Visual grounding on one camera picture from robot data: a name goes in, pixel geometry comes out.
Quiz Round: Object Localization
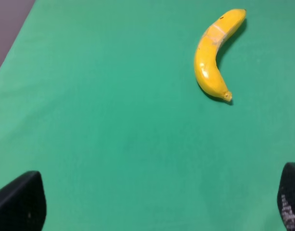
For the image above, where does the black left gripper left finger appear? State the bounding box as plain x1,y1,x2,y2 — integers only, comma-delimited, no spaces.
0,170,47,231

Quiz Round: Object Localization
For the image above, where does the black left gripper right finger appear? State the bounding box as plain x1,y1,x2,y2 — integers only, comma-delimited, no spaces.
277,162,295,231

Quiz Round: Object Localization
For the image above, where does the yellow banana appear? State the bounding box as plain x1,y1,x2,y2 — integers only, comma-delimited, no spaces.
194,9,246,102

